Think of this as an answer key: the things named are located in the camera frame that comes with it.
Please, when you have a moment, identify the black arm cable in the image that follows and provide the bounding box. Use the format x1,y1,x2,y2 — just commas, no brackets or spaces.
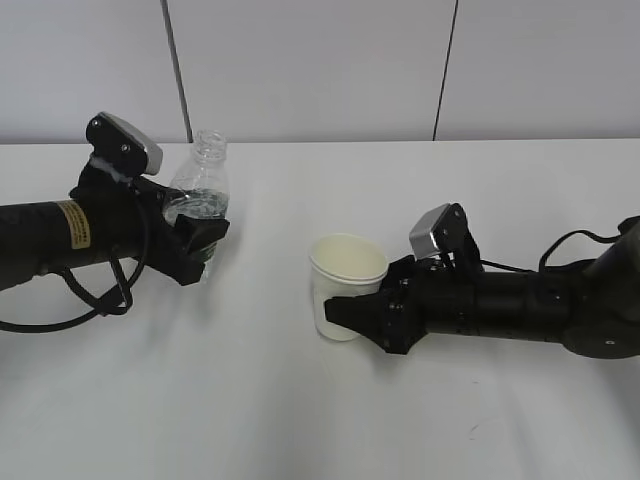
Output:
479,229,626,275
0,187,151,333

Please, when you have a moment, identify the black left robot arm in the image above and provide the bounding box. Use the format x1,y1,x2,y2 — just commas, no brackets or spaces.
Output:
1,166,229,289

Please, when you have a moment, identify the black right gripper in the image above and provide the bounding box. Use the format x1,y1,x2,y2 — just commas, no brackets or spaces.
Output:
324,255,480,355

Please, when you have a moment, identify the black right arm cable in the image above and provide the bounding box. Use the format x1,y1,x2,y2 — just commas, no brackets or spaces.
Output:
479,229,626,275

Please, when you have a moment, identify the white paper cup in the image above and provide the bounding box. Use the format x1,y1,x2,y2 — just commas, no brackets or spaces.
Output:
309,233,389,342

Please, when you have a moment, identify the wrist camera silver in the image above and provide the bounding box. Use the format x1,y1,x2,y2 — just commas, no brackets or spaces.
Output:
409,203,484,278
85,111,163,181

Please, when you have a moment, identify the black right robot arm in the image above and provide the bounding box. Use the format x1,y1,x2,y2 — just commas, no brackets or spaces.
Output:
323,217,639,359

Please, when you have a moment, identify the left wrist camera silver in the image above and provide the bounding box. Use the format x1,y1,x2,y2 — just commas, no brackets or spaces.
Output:
85,111,163,181

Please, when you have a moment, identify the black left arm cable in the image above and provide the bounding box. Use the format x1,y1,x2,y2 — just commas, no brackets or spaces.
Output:
0,187,151,333

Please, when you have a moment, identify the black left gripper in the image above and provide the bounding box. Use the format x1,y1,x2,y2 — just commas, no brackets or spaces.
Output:
70,165,230,286

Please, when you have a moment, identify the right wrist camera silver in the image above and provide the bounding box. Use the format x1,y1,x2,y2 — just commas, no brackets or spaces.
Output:
409,203,484,278

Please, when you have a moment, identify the clear water bottle green label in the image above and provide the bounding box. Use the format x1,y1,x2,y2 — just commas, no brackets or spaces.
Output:
160,128,232,284

